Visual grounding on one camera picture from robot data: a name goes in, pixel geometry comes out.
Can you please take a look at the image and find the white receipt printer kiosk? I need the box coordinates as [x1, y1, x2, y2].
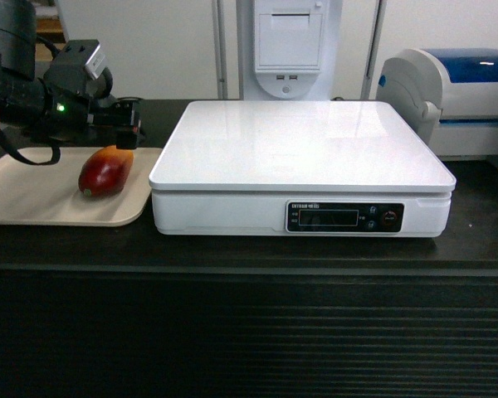
[210, 0, 388, 101]

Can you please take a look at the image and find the white blue label printer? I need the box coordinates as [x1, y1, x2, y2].
[376, 48, 498, 168]

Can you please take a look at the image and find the dark red mango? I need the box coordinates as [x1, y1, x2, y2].
[78, 145, 134, 197]

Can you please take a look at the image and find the white checkout scale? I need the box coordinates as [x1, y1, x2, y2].
[149, 101, 457, 237]

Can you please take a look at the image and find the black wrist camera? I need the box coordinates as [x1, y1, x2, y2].
[61, 39, 108, 80]

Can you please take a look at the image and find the beige plastic tray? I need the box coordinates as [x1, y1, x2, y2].
[0, 147, 161, 227]

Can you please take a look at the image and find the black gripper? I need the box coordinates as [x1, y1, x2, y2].
[86, 98, 146, 150]

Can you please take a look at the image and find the black checkout counter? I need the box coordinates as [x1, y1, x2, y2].
[0, 98, 498, 398]

